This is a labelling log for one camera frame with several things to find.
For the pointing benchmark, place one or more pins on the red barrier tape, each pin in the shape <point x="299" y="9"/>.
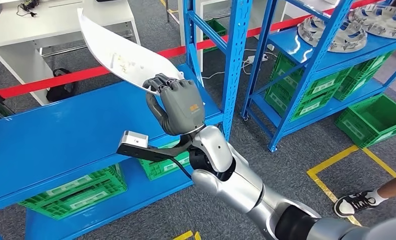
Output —
<point x="68" y="76"/>

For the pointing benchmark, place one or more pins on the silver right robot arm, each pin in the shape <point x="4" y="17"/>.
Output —
<point x="231" y="185"/>

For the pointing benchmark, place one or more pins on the white power strip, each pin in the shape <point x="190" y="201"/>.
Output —
<point x="255" y="59"/>

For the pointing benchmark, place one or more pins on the metal impeller disc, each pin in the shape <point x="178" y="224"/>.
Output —
<point x="380" y="20"/>
<point x="333" y="34"/>

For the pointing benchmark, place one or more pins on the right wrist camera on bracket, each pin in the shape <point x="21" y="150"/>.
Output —
<point x="134" y="140"/>

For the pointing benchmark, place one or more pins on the white curved part with writing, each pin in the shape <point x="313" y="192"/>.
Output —
<point x="118" y="49"/>

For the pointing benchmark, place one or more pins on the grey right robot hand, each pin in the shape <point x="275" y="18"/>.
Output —
<point x="182" y="106"/>

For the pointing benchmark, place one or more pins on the black backpack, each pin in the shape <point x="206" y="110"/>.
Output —
<point x="61" y="86"/>

